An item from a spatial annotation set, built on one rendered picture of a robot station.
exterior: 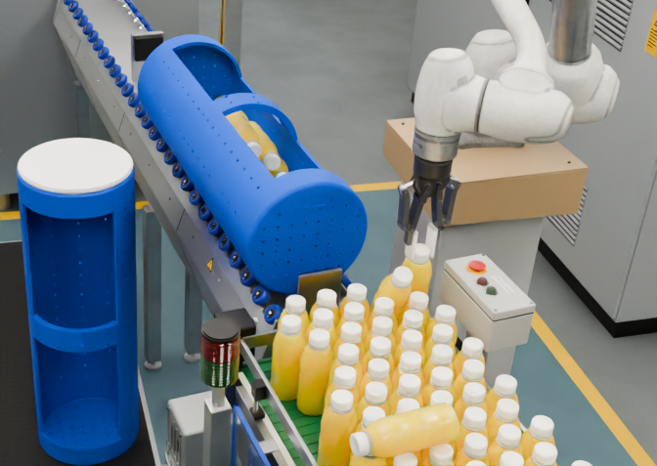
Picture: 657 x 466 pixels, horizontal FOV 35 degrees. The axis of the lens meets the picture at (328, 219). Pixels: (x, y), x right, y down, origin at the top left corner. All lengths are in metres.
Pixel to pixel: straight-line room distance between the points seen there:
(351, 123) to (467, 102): 3.42
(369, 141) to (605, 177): 1.61
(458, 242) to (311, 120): 2.70
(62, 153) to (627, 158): 2.01
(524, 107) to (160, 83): 1.15
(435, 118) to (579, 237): 2.21
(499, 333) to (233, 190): 0.65
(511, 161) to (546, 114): 0.71
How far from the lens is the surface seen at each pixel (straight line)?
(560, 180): 2.61
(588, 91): 2.57
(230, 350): 1.67
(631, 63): 3.74
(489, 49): 2.60
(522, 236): 2.79
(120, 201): 2.58
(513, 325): 2.12
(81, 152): 2.68
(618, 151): 3.82
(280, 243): 2.20
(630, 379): 3.86
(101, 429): 3.14
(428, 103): 1.93
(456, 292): 2.19
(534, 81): 1.94
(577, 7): 2.42
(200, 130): 2.48
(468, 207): 2.53
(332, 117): 5.36
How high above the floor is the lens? 2.27
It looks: 31 degrees down
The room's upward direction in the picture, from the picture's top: 5 degrees clockwise
